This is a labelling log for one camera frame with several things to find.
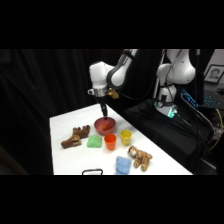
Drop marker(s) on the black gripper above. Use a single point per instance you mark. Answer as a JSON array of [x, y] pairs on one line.
[[101, 101]]

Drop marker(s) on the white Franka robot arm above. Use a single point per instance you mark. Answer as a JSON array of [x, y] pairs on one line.
[[175, 71]]

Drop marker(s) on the pink bowl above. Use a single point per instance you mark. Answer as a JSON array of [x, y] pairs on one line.
[[100, 128]]

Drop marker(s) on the orange plastic cup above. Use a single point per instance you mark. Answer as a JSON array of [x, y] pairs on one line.
[[110, 141]]

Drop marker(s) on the green foam wedge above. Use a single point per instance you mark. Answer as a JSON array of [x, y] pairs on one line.
[[94, 141]]

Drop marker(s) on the yellow plastic cup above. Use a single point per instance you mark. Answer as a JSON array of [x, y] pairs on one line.
[[126, 137]]

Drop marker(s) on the brown plush moose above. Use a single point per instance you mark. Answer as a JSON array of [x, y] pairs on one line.
[[76, 136]]

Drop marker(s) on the striped tiger plush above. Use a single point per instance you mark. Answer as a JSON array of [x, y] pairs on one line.
[[141, 158]]

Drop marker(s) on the black covered robot stand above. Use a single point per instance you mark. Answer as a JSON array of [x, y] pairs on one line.
[[160, 133]]

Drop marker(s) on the black curtain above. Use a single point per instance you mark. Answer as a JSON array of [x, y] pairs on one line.
[[40, 100]]

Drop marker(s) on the blue lit device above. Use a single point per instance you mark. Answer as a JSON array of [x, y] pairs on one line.
[[189, 99]]

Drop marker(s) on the backlit keyboard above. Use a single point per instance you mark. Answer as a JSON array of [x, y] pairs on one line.
[[213, 100]]

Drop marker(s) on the framed portrait picture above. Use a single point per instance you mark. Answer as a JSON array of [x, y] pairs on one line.
[[214, 74]]

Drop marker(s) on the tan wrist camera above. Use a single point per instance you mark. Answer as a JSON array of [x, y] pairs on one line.
[[113, 94]]

